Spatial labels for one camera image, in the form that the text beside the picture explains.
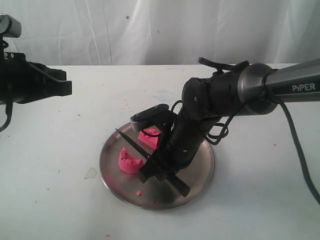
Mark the round stainless steel plate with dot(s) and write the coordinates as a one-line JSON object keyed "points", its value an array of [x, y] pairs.
{"points": [[156, 195]]}

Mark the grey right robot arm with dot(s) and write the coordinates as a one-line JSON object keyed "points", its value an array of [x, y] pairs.
{"points": [[209, 104]]}

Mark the cut pink dough piece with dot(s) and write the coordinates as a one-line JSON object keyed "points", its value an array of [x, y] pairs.
{"points": [[149, 137]]}

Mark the white plastic backdrop curtain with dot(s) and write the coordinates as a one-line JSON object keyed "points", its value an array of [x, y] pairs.
{"points": [[165, 32]]}

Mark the clear tape piece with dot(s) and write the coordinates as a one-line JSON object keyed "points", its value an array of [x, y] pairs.
{"points": [[91, 174]]}

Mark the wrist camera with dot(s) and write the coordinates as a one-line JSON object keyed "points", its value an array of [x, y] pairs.
{"points": [[9, 26], [157, 116]]}

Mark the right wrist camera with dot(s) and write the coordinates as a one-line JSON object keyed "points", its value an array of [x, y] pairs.
{"points": [[157, 116]]}

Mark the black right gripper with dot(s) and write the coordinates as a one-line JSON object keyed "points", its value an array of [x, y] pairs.
{"points": [[180, 139]]}

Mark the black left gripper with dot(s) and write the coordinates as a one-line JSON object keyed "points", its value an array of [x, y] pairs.
{"points": [[26, 82]]}

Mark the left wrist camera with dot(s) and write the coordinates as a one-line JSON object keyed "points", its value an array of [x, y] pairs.
{"points": [[9, 26]]}

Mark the black knife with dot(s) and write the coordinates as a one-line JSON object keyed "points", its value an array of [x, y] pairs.
{"points": [[135, 145]]}

